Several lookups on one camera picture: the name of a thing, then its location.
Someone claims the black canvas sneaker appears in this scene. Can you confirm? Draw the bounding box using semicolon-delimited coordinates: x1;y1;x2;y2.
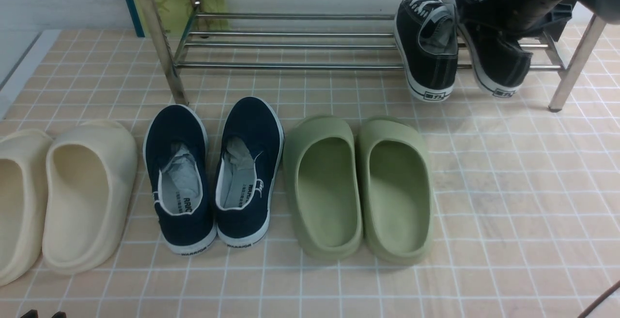
454;0;533;98
394;0;459;102

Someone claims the steel shoe rack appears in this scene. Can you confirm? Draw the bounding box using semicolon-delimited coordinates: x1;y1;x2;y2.
138;0;609;112

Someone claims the green foam slipper right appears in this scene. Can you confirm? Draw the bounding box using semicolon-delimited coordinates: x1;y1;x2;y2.
355;116;434;266

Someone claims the green foam slipper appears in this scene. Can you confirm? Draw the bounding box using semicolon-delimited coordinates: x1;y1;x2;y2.
282;115;363;261
355;116;434;266

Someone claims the green foam slipper left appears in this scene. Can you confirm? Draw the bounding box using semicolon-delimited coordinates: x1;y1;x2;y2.
282;115;363;261

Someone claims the navy slip-on shoe right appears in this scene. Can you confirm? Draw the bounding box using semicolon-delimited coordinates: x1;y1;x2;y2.
214;96;285;249

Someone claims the navy slip-on shoe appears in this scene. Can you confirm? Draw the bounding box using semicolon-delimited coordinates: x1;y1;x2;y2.
214;96;285;249
142;104;217;256

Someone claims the navy slip-on shoe left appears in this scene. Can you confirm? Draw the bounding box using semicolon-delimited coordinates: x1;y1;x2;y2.
142;104;217;256

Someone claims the cream foam slipper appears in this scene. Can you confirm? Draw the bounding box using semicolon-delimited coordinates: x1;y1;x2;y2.
42;119;138;274
0;129;53;286

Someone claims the cream foam slipper far left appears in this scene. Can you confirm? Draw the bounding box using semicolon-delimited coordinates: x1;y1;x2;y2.
0;129;53;286

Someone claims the black cable bottom right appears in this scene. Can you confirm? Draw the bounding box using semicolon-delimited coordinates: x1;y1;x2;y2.
576;279;620;318

